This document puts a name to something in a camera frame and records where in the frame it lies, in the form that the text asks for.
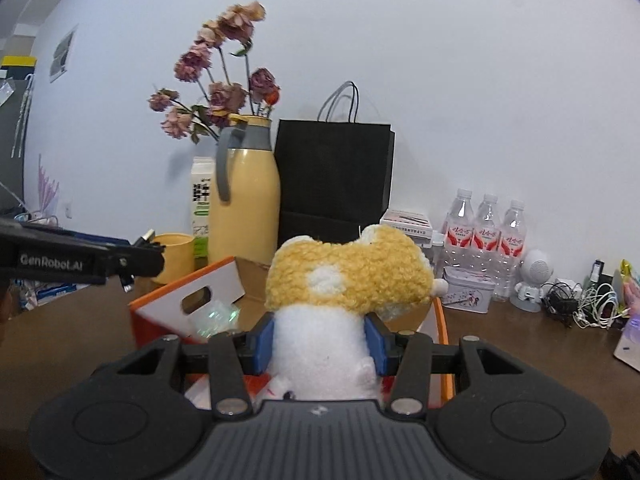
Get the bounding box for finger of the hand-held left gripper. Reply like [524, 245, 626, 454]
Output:
[0, 217, 135, 248]
[0, 241, 166, 287]

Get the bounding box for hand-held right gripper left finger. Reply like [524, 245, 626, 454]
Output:
[116, 316, 276, 417]

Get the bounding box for dark cabinet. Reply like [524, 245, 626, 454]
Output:
[0, 52, 38, 216]

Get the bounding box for red cardboard box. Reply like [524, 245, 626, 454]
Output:
[127, 255, 457, 406]

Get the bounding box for yellow thermos jug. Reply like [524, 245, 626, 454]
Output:
[207, 115, 282, 266]

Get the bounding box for printed tin box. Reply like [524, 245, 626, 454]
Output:
[441, 266, 497, 314]

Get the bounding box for colourful snack packets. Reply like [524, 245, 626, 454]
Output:
[619, 259, 640, 306]

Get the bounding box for wall poster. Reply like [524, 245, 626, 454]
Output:
[49, 25, 79, 84]

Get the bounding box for white lavender box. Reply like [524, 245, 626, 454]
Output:
[614, 305, 640, 373]

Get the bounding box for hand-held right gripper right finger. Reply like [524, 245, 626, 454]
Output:
[365, 311, 525, 415]

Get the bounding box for clear container of nuts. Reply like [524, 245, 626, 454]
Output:
[419, 232, 447, 281]

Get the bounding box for white robot figurine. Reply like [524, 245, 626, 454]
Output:
[510, 249, 555, 313]

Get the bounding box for white milk carton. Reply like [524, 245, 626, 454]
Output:
[190, 156, 215, 268]

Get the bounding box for flat white box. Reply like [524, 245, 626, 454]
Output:
[379, 209, 433, 241]

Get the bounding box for yellow mug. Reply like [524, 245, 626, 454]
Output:
[150, 232, 196, 286]

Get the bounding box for tangle of charger cables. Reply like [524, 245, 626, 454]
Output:
[542, 259, 628, 331]

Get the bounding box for dried rose bouquet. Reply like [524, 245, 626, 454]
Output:
[148, 1, 281, 145]

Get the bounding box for purple wall decal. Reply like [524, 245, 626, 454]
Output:
[36, 154, 62, 211]

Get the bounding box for black paper bag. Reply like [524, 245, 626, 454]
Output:
[274, 81, 396, 251]

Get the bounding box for yellow and white plush toy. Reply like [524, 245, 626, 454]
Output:
[264, 225, 449, 402]

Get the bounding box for iridescent plastic bag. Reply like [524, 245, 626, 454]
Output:
[187, 300, 241, 343]

